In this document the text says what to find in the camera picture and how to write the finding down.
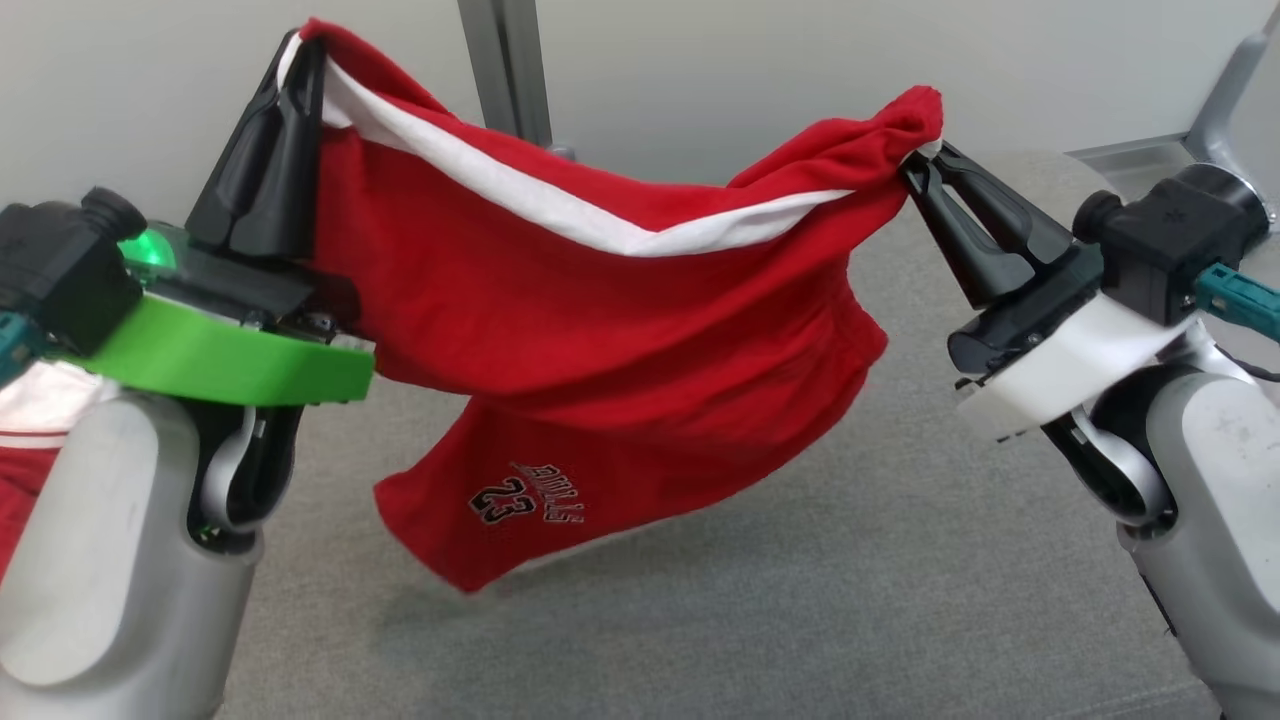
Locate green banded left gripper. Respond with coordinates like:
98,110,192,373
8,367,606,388
85,38,377,407

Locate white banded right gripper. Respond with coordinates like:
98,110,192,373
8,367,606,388
902,141,1198,441

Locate red jersey shirt white sleeves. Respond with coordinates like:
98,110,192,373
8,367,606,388
0,358,123,583

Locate red shorts with white stripe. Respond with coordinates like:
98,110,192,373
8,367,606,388
275,17,945,595

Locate right teal plug black cable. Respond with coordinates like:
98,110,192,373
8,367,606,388
1193,262,1280,343

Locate teal plug black cable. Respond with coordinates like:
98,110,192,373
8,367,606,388
1193,262,1280,343
0,308,48,388

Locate grey metal partition post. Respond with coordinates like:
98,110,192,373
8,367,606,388
457,0,554,151

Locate grey metal frame base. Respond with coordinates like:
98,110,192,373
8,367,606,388
1065,28,1280,206

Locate left teal plug black cable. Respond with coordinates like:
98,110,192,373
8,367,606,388
0,308,48,388

